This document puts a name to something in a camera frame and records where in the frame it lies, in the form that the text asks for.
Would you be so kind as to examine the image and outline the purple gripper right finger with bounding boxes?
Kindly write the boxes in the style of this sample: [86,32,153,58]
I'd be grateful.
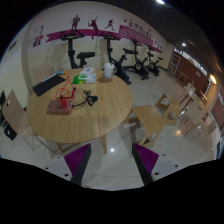
[132,143,159,185]

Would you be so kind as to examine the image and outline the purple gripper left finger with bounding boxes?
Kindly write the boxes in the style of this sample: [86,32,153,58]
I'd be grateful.
[64,144,92,186]

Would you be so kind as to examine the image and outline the wooden chair right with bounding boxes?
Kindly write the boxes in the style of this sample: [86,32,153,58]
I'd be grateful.
[123,103,183,146]

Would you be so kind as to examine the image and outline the wooden chair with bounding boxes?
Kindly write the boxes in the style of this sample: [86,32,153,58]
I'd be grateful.
[123,103,183,146]
[2,91,36,136]

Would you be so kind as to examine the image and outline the pink power strip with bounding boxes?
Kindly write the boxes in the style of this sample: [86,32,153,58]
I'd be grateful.
[47,100,72,115]

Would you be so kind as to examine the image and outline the round wooden table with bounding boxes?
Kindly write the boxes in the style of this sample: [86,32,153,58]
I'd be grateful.
[27,69,132,152]

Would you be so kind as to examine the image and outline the wooden stool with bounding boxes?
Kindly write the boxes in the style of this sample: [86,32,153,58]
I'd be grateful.
[155,94,170,110]

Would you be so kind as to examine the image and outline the wooden table right background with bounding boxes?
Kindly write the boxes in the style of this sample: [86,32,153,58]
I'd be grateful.
[182,83,208,126]

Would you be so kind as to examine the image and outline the wooden chair left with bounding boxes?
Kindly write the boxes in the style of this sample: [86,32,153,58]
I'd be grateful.
[2,91,36,136]

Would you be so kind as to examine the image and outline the black laptop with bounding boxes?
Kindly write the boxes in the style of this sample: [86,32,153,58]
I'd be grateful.
[33,74,65,96]

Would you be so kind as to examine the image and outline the green wet wipes pack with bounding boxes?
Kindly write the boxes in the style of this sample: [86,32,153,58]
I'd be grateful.
[72,73,96,84]

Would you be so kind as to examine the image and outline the white tissue box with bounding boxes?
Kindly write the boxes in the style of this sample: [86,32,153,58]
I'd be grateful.
[80,67,95,75]

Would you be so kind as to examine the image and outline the black exercise bike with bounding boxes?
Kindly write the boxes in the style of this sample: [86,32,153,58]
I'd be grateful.
[59,29,96,70]
[100,32,139,85]
[143,46,162,76]
[124,39,149,80]

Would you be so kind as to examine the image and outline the white plastic jug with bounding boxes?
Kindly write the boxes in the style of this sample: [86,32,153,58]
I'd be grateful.
[104,63,115,78]

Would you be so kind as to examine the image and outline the black exercise bike left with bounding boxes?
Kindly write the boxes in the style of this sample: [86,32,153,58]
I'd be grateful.
[59,29,96,70]

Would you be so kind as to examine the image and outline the black charger with cable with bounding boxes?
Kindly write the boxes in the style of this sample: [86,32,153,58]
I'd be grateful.
[77,90,98,106]

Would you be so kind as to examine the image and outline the orange cable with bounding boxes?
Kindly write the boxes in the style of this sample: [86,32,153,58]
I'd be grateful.
[55,75,77,108]

